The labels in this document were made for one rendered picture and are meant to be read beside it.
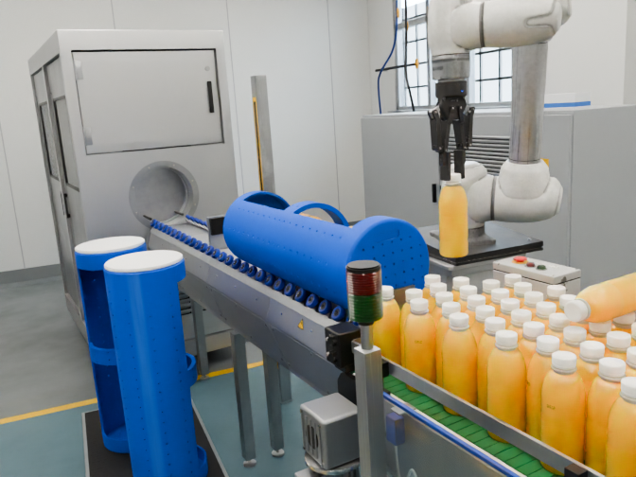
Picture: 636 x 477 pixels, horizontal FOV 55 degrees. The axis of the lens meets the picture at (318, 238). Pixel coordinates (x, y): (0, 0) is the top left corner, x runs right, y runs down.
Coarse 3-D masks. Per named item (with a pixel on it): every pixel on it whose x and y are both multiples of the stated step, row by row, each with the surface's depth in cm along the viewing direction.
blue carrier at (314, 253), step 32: (256, 192) 230; (224, 224) 230; (256, 224) 206; (288, 224) 189; (320, 224) 176; (384, 224) 161; (256, 256) 208; (288, 256) 185; (320, 256) 168; (352, 256) 158; (384, 256) 163; (416, 256) 168; (320, 288) 173; (416, 288) 170
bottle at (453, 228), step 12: (444, 192) 149; (456, 192) 148; (444, 204) 149; (456, 204) 148; (444, 216) 150; (456, 216) 149; (444, 228) 151; (456, 228) 149; (444, 240) 152; (456, 240) 150; (444, 252) 152; (456, 252) 151
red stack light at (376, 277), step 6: (348, 276) 107; (354, 276) 106; (360, 276) 105; (366, 276) 105; (372, 276) 106; (378, 276) 106; (348, 282) 107; (354, 282) 106; (360, 282) 106; (366, 282) 106; (372, 282) 106; (378, 282) 107; (348, 288) 108; (354, 288) 106; (360, 288) 106; (366, 288) 106; (372, 288) 106; (378, 288) 107; (354, 294) 107; (360, 294) 106; (366, 294) 106; (372, 294) 106
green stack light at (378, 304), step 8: (352, 296) 107; (360, 296) 106; (368, 296) 106; (376, 296) 107; (352, 304) 108; (360, 304) 107; (368, 304) 106; (376, 304) 107; (352, 312) 108; (360, 312) 107; (368, 312) 107; (376, 312) 107; (352, 320) 108; (360, 320) 107; (368, 320) 107; (376, 320) 108
